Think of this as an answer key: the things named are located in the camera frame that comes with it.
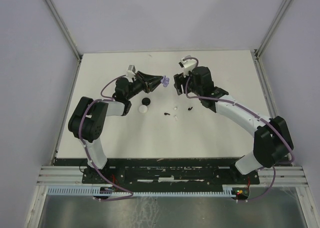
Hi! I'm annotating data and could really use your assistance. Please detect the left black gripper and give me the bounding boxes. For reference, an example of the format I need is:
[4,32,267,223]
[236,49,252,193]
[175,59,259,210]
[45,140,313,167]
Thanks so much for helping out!
[126,71,164,100]

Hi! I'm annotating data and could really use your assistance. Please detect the purple earbud charging case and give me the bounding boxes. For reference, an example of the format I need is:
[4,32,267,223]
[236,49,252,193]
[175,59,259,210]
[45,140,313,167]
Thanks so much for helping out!
[160,75,170,88]

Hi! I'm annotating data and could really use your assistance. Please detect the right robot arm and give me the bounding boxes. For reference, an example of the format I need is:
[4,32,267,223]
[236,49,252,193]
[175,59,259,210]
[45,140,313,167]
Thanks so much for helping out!
[173,67,294,183]

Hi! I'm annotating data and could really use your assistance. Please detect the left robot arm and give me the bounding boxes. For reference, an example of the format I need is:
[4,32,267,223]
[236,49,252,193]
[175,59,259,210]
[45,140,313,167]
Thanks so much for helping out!
[68,71,170,183]

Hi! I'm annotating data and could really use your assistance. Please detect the black earbud charging case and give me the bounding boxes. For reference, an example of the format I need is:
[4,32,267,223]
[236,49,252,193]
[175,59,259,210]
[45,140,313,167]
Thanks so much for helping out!
[141,97,151,106]

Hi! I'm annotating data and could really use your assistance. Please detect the white earbud charging case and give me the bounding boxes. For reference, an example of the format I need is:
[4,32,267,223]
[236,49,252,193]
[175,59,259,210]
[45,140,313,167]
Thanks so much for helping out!
[138,105,148,114]

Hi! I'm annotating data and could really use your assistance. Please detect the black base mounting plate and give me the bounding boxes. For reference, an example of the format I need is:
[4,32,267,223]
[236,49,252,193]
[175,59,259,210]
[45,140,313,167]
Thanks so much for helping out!
[82,166,260,186]

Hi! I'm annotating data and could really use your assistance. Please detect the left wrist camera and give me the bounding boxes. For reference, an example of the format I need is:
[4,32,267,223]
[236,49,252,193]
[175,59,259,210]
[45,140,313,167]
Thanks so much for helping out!
[126,65,136,79]

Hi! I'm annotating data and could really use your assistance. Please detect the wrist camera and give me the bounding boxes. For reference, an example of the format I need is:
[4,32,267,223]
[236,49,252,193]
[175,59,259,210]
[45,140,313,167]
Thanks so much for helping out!
[126,65,136,79]
[179,55,199,78]

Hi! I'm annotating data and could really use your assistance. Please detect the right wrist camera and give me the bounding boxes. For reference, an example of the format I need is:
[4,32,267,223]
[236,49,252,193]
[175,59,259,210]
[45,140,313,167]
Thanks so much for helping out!
[179,55,199,78]

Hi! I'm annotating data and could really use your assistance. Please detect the left aluminium frame post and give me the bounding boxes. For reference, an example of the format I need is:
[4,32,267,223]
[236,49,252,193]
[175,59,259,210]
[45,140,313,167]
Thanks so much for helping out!
[44,0,82,60]

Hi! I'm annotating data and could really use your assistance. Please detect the aluminium frame post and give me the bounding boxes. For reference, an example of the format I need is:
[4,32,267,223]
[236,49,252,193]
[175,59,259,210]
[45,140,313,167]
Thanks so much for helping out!
[255,0,294,60]
[44,0,82,60]

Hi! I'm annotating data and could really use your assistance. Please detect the white slotted cable duct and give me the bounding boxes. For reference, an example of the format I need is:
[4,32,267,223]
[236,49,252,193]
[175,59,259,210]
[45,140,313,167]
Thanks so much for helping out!
[46,185,238,196]

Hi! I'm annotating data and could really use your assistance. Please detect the right aluminium frame post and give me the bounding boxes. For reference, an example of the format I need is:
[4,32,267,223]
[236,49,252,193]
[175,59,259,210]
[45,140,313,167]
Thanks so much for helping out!
[255,0,294,60]

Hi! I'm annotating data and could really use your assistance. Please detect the aluminium frame rail front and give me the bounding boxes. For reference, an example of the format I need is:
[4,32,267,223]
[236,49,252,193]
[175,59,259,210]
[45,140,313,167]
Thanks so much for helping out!
[36,165,309,186]

